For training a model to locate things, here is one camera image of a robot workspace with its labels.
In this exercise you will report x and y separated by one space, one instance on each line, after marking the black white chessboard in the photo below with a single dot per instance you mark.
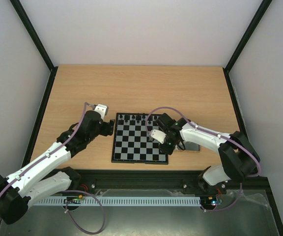
131 143

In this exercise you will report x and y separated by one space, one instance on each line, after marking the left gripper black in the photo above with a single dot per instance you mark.
107 131

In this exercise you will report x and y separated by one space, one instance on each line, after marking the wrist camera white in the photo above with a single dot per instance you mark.
158 135
101 109

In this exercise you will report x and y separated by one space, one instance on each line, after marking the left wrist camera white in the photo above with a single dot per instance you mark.
101 109

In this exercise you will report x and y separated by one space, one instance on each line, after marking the purple cable floor loop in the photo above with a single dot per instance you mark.
86 217

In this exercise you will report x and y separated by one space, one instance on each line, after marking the metal tray wooden rim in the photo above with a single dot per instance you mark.
187 147

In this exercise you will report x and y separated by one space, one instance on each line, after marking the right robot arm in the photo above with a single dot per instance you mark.
239 159

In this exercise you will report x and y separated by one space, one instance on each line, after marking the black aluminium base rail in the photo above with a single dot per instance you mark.
188 182

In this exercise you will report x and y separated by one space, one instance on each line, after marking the black frame post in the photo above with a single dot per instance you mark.
264 5
32 33

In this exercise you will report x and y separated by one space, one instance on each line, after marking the black frame post right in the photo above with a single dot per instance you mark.
264 5

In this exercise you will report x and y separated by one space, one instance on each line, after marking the black frame post left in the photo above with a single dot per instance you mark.
32 33

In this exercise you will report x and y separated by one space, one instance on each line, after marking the white slotted cable duct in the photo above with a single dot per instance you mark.
121 201

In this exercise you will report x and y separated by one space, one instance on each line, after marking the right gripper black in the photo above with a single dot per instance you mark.
167 148

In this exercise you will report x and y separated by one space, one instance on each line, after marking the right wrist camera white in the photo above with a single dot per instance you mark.
158 135

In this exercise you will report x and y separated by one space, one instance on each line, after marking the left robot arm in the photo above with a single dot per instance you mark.
27 186

